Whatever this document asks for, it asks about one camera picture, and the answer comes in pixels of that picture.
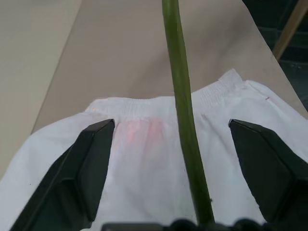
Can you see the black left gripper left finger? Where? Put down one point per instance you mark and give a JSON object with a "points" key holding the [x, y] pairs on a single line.
{"points": [[72, 173]]}

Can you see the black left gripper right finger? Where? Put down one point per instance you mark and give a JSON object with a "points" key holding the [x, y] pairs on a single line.
{"points": [[272, 168]]}

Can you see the white shorts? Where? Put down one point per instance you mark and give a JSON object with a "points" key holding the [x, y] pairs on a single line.
{"points": [[149, 168]]}

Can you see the wooden leg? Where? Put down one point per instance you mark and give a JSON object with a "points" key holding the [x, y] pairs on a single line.
{"points": [[290, 29]]}

